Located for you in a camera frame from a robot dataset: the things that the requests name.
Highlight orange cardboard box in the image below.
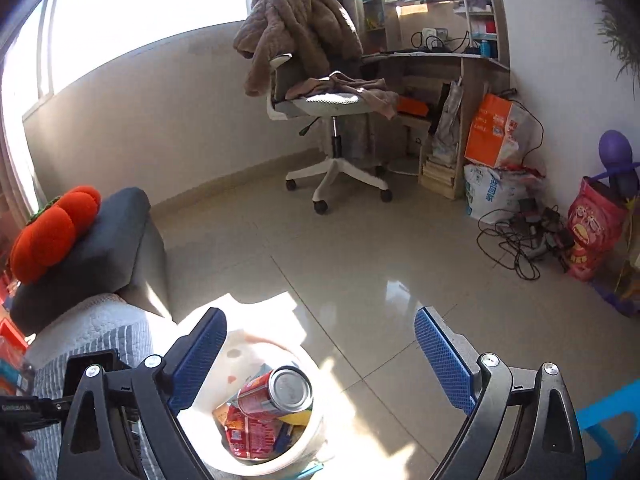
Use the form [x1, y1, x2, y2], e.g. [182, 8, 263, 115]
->
[465, 92, 537, 168]

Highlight brown fleece blanket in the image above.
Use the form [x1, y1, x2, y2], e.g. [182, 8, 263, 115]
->
[234, 0, 364, 97]

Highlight crushed red can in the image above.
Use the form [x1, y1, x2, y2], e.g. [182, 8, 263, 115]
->
[225, 404, 286, 461]

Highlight tangled black cables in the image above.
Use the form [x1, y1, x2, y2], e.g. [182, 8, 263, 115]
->
[475, 199, 568, 282]

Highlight white bin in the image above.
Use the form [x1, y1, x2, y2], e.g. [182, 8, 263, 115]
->
[175, 327, 327, 478]

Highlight red drink can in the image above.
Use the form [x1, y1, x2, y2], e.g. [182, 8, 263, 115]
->
[236, 366, 314, 418]

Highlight blue oat print carton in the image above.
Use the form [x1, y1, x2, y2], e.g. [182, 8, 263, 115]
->
[277, 422, 297, 453]

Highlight wooden desk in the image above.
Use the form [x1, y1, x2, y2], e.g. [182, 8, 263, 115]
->
[360, 0, 512, 201]

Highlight beige cloth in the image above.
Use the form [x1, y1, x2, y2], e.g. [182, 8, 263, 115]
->
[285, 72, 401, 121]

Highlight grey striped quilt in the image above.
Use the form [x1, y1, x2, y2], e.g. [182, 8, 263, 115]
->
[22, 294, 166, 480]

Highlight orange pumpkin cushion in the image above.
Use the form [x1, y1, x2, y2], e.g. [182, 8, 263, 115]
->
[10, 186, 102, 285]

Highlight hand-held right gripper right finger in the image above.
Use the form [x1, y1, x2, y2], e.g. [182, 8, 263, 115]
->
[413, 306, 587, 480]

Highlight white printed bag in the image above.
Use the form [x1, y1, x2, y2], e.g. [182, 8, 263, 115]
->
[464, 162, 546, 226]

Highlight purple balloon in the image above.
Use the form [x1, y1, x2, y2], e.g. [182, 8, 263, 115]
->
[597, 130, 640, 182]

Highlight green potted plant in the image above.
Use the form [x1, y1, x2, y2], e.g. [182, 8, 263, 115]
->
[597, 2, 640, 82]

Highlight blue plastic stool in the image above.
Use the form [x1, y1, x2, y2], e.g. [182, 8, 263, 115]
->
[575, 380, 640, 480]

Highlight red snack bag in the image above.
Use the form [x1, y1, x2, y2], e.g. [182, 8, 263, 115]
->
[565, 177, 632, 282]

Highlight clear plastic bag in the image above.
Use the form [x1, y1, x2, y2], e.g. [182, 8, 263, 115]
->
[431, 79, 464, 162]

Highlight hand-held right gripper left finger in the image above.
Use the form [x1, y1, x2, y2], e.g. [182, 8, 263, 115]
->
[56, 306, 229, 480]

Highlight white office chair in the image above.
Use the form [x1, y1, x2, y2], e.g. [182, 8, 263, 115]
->
[267, 55, 401, 213]

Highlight wooden book rack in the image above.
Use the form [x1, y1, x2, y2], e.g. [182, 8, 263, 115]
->
[419, 147, 467, 201]

